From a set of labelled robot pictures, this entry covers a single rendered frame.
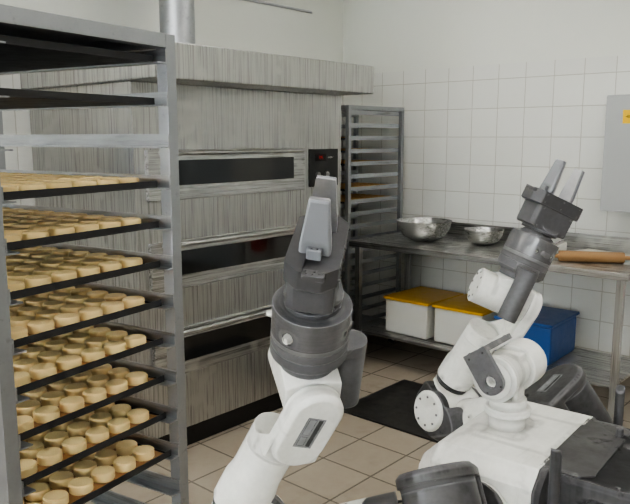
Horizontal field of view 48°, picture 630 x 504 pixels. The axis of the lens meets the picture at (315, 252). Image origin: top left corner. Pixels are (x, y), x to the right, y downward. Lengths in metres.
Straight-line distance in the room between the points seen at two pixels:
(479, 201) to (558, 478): 4.48
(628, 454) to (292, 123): 3.30
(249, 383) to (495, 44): 2.88
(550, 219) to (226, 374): 2.83
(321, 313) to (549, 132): 4.42
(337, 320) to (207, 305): 3.00
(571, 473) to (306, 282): 0.43
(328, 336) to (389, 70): 5.06
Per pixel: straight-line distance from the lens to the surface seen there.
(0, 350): 1.37
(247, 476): 0.91
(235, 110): 3.78
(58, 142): 1.87
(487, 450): 0.98
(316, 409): 0.80
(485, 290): 1.29
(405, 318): 5.01
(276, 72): 3.68
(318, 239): 0.70
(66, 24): 1.44
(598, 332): 5.09
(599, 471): 0.97
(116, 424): 1.68
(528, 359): 1.04
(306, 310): 0.73
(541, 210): 1.30
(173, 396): 1.73
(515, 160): 5.18
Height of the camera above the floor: 1.60
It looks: 9 degrees down
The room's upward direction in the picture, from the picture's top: straight up
